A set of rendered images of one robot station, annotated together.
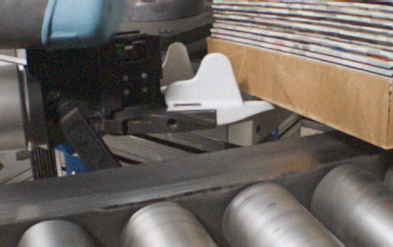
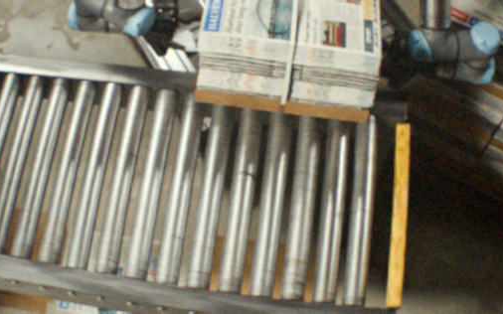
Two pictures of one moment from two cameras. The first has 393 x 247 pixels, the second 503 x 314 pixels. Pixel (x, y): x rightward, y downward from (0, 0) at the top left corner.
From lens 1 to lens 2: 1.51 m
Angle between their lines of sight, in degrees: 44
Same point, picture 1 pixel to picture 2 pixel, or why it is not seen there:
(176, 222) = (139, 94)
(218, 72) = (188, 36)
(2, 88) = not seen: hidden behind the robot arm
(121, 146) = not seen: outside the picture
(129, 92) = (162, 28)
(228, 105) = (190, 46)
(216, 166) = (163, 77)
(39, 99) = not seen: hidden behind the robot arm
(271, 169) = (175, 84)
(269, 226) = (158, 104)
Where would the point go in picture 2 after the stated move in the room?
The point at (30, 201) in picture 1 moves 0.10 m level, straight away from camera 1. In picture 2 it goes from (111, 74) to (120, 39)
